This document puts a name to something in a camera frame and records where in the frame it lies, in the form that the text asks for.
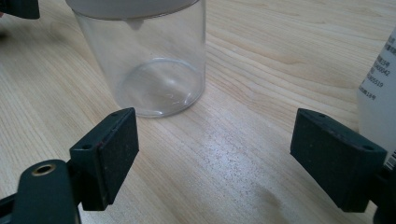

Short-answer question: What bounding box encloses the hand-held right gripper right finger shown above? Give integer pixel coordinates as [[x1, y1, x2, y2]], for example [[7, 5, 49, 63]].
[[290, 107, 388, 214]]

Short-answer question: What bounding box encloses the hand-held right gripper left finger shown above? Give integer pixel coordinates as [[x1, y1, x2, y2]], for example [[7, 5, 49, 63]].
[[68, 106, 140, 212]]

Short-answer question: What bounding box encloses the white printed plastic bag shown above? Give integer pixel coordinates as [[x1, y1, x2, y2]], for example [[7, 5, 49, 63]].
[[356, 26, 396, 171]]

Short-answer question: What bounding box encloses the clear jar with hinged lid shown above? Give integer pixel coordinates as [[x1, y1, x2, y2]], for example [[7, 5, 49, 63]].
[[64, 0, 207, 119]]

